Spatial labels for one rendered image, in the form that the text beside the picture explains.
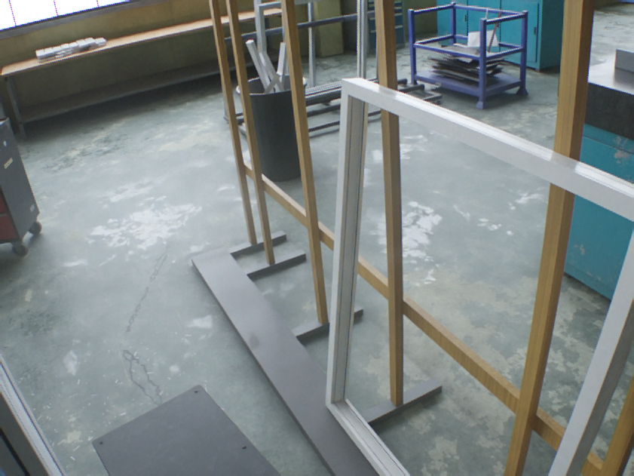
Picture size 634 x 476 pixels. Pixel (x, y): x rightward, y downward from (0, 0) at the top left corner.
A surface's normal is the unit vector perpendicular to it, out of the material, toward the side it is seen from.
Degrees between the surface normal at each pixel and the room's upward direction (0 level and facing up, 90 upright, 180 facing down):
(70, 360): 0
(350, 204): 90
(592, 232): 90
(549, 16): 90
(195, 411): 0
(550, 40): 90
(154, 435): 0
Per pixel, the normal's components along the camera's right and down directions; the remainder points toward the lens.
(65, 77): 0.44, 0.41
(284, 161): 0.18, 0.54
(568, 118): -0.89, 0.30
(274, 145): -0.10, 0.57
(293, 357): -0.11, -0.86
